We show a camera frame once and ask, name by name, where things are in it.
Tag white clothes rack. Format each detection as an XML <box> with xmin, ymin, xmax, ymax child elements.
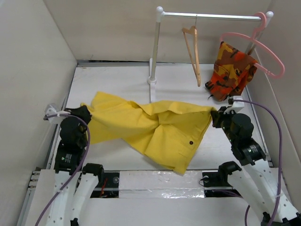
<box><xmin>148</xmin><ymin>6</ymin><xmax>261</xmax><ymax>103</ymax></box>

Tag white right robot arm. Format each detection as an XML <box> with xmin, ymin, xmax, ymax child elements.
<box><xmin>211</xmin><ymin>107</ymin><xmax>301</xmax><ymax>226</ymax></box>

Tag orange camouflage trousers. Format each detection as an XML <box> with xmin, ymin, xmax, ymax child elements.
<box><xmin>205</xmin><ymin>41</ymin><xmax>257</xmax><ymax>101</ymax></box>

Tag pink plastic hanger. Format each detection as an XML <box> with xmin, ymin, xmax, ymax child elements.
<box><xmin>220</xmin><ymin>11</ymin><xmax>285</xmax><ymax>78</ymax></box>

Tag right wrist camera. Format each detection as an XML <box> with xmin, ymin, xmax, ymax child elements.
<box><xmin>224</xmin><ymin>96</ymin><xmax>245</xmax><ymax>114</ymax></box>

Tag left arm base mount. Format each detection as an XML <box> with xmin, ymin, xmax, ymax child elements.
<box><xmin>90</xmin><ymin>171</ymin><xmax>120</xmax><ymax>198</ymax></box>

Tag yellow trousers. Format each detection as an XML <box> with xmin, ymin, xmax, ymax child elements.
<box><xmin>86</xmin><ymin>92</ymin><xmax>216</xmax><ymax>174</ymax></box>

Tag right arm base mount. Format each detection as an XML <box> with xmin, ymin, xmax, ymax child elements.
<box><xmin>198</xmin><ymin>171</ymin><xmax>242</xmax><ymax>198</ymax></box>

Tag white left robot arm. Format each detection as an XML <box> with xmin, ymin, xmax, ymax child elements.
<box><xmin>42</xmin><ymin>104</ymin><xmax>105</xmax><ymax>226</ymax></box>

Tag wooden hanger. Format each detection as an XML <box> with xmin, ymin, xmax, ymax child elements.
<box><xmin>182</xmin><ymin>15</ymin><xmax>201</xmax><ymax>87</ymax></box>

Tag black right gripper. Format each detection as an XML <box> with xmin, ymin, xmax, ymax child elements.
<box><xmin>212</xmin><ymin>105</ymin><xmax>238</xmax><ymax>144</ymax></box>

